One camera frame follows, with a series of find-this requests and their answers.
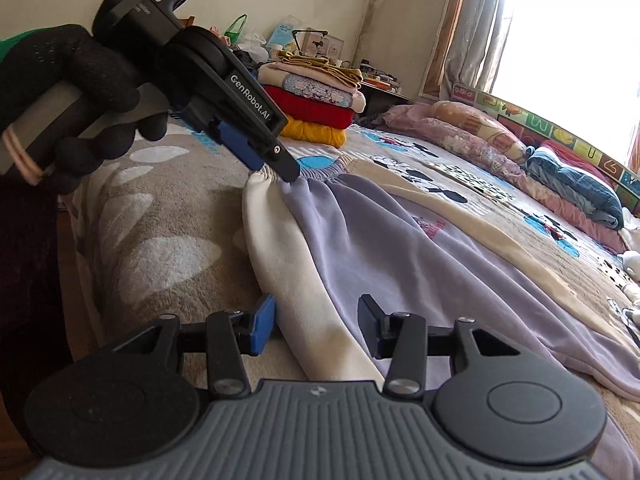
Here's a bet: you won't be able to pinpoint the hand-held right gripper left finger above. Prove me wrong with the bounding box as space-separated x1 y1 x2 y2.
112 293 277 401

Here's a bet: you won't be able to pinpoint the white plastic bag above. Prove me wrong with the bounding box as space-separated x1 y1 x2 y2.
239 32 269 62

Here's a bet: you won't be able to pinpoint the picture frame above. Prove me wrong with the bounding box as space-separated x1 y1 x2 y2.
304 27 347 67

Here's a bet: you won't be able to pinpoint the olive folded cloth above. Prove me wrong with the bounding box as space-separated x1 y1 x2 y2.
276 50 364 87

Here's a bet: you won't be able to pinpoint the beige folded garment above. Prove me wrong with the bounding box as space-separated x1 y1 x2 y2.
256 61 369 113

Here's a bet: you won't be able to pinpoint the floral pillow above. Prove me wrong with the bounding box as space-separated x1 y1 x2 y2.
431 100 529 162

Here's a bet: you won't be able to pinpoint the red folded sweater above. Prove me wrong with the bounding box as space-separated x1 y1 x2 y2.
261 85 355 132

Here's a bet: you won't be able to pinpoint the green bag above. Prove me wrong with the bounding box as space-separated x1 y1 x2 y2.
223 13 249 47

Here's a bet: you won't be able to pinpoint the clutter of small desk items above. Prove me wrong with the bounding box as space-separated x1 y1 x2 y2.
337 59 401 90

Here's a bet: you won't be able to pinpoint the person's left hand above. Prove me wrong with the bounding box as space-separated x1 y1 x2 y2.
0 23 169 196

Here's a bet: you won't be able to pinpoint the dark desk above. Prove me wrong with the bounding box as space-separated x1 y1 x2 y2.
359 79 412 107

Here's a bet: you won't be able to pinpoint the colourful alphabet mat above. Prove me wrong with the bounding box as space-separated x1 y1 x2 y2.
449 81 640 202

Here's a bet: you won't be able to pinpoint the grey sequined folded garment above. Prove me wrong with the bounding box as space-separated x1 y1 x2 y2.
281 73 355 109

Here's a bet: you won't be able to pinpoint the light blue plush toy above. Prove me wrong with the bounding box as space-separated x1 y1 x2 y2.
616 249 640 282

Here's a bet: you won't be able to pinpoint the light blue packet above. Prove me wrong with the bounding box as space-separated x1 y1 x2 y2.
264 23 297 52

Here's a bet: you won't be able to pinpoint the maroon pillow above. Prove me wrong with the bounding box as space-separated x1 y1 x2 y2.
539 139 622 192

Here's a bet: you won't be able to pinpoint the printed cartoon blanket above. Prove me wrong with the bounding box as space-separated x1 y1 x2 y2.
57 122 640 441

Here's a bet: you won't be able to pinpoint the window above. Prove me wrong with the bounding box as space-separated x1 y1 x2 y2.
492 0 640 167

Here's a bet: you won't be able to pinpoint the black desk lamp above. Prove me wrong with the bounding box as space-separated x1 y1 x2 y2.
291 28 329 55

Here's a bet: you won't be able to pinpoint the yellow folded sweater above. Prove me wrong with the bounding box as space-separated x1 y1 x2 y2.
279 118 349 149

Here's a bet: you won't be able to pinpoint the blue folded blanket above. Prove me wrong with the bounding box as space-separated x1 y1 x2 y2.
526 152 625 230

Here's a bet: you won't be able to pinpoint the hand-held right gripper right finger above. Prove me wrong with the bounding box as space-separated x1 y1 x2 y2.
357 293 524 397

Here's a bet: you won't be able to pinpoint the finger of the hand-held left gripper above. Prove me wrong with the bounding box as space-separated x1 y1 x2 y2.
251 131 302 184
206 118 266 172

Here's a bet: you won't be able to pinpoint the beige curtain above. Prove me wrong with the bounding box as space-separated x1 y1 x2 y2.
439 0 522 97

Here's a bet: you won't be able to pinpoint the lilac pants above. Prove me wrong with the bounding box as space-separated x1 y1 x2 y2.
241 156 640 480

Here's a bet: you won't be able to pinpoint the person's maroon clothing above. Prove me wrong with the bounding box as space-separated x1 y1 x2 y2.
0 174 77 463

